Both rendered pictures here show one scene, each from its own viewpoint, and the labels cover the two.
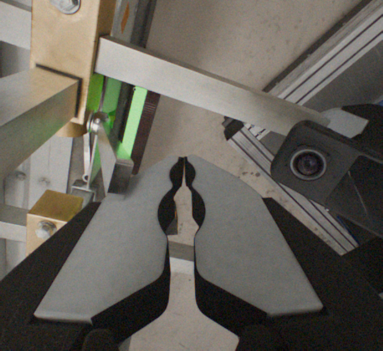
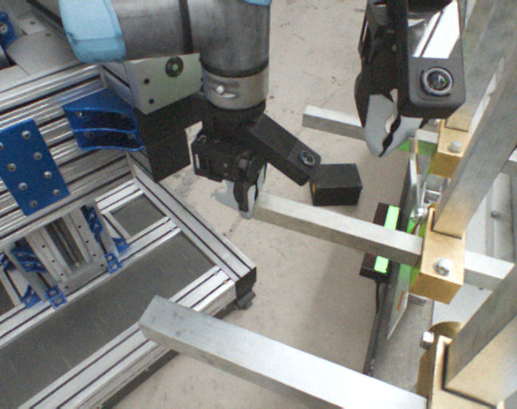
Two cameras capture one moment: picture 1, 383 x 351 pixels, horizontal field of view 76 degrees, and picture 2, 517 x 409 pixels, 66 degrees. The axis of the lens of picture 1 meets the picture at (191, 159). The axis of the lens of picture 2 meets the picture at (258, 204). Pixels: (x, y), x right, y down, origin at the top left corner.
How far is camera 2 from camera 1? 0.37 m
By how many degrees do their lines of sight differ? 13
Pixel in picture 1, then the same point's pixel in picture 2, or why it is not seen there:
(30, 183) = (484, 207)
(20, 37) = (472, 256)
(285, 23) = not seen: outside the picture
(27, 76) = (463, 220)
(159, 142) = (334, 278)
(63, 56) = (443, 242)
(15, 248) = not seen: hidden behind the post
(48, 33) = (453, 252)
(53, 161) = not seen: hidden behind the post
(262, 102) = (304, 217)
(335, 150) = (297, 161)
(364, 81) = (84, 328)
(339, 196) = (291, 141)
